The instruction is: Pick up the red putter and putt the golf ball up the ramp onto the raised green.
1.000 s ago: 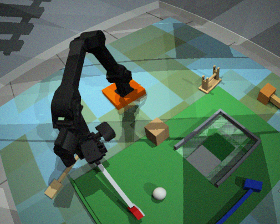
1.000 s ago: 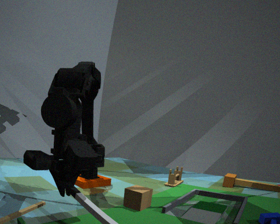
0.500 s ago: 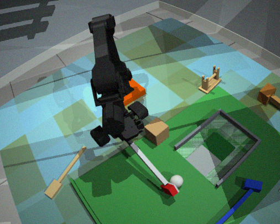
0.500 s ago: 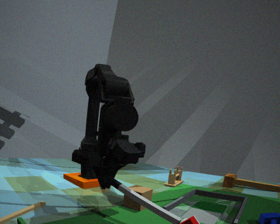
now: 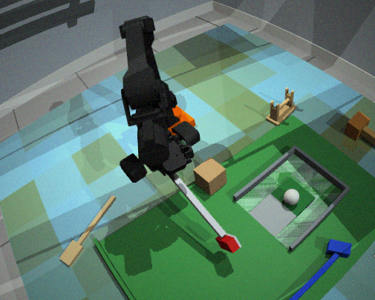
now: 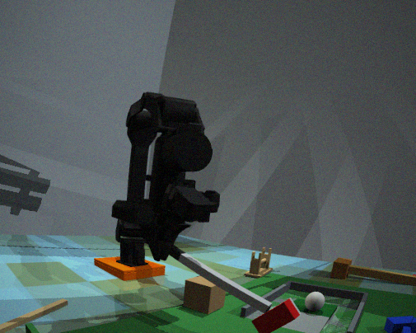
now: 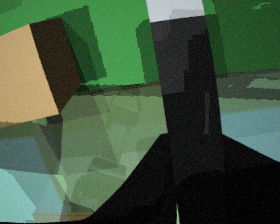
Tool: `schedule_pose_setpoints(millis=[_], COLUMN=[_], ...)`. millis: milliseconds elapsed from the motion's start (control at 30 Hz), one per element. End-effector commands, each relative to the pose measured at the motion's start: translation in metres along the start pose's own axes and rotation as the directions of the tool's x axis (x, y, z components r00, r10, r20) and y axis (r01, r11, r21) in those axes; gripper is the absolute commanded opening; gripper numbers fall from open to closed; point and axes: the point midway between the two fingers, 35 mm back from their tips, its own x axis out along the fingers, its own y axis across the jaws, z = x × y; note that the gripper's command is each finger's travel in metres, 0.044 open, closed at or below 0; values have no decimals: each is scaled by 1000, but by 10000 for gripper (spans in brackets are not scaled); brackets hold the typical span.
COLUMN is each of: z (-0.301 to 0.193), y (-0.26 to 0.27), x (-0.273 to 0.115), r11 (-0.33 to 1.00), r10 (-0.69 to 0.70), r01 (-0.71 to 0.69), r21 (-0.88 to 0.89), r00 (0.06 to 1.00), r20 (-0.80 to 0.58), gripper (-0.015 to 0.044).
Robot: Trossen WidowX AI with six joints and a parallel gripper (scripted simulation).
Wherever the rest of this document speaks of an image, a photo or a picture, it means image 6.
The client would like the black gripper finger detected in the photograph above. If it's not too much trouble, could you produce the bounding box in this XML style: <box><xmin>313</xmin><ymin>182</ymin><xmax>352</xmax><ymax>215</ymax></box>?
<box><xmin>139</xmin><ymin>223</ymin><xmax>171</xmax><ymax>261</ymax></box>
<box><xmin>161</xmin><ymin>221</ymin><xmax>191</xmax><ymax>261</ymax></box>

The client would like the white golf ball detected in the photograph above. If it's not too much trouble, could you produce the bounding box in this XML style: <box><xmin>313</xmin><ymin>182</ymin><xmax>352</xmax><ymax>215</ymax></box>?
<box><xmin>305</xmin><ymin>292</ymin><xmax>325</xmax><ymax>312</ymax></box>

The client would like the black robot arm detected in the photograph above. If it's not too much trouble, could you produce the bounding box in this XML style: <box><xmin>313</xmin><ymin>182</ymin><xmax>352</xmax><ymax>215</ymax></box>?
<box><xmin>115</xmin><ymin>92</ymin><xmax>220</xmax><ymax>267</ymax></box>

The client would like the green putting mat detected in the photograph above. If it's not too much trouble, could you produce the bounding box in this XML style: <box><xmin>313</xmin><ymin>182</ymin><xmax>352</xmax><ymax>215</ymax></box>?
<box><xmin>60</xmin><ymin>273</ymin><xmax>416</xmax><ymax>333</ymax></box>

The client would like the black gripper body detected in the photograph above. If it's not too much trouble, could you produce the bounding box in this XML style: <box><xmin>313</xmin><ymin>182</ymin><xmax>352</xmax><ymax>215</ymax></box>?
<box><xmin>111</xmin><ymin>169</ymin><xmax>188</xmax><ymax>225</ymax></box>

